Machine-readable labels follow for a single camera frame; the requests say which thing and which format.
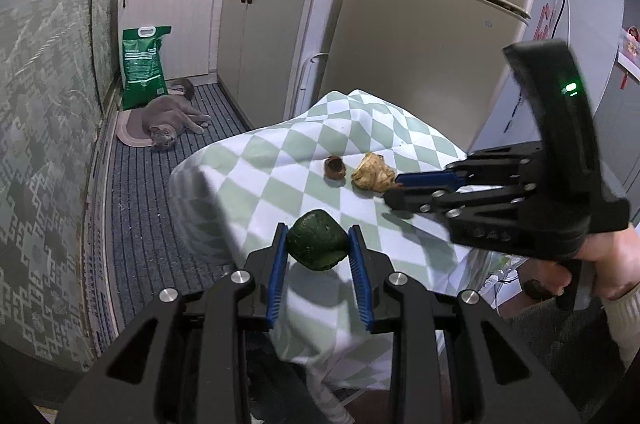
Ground green avocado half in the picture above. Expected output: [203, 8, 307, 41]
[286, 209, 350, 272]

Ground grey cat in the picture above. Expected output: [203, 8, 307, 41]
[141, 78, 212, 151]

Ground right hand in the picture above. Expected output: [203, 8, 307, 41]
[518, 225, 640, 300]

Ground green white checkered tablecloth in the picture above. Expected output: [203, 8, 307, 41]
[168, 90, 506, 423]

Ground round beige cat mat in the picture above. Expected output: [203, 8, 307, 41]
[116, 106, 151, 147]

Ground green cat food bag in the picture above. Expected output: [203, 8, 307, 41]
[122, 26, 171, 110]

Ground black power cable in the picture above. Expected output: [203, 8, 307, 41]
[503, 0, 572, 135]

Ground white kitchen cabinets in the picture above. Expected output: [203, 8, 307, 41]
[117, 0, 343, 128]

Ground beige two-door refrigerator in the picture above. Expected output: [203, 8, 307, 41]
[316, 0, 551, 152]

